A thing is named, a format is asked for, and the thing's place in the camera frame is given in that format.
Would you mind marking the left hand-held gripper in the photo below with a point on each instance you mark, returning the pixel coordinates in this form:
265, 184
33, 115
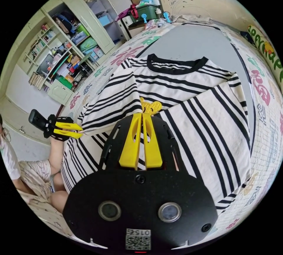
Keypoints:
49, 127

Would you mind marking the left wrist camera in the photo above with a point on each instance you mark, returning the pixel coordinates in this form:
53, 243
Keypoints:
36, 119

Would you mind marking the pale green desk shelf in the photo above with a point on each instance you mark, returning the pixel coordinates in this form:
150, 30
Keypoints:
50, 60

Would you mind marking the person's body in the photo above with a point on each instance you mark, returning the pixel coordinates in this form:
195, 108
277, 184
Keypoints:
33, 177

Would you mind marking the person's left hand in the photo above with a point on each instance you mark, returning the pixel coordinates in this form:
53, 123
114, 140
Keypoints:
56, 143

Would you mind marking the beige folded blanket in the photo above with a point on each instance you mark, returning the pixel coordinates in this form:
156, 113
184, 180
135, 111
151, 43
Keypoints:
192, 18

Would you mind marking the long printed pillow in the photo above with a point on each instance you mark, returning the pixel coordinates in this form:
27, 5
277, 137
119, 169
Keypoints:
266, 48

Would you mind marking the pale green wardrobe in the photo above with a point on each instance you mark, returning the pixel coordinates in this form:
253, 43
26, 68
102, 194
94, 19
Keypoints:
92, 16

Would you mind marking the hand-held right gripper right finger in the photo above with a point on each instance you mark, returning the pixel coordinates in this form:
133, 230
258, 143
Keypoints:
152, 151

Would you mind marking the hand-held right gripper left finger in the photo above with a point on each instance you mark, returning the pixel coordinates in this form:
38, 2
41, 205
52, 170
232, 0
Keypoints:
130, 148

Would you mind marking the bedside table with green box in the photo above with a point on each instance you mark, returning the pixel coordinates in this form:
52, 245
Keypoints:
141, 15

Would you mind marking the bed with printed quilt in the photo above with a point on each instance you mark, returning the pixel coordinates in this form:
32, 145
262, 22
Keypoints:
261, 126

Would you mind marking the black and white striped shirt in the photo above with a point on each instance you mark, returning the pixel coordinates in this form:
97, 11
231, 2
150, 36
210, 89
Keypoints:
199, 126

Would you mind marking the person's left forearm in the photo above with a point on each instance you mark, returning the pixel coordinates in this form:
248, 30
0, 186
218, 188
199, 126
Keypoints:
55, 160

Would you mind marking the grey folding mat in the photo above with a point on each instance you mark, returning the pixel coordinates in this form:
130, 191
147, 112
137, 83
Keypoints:
199, 42

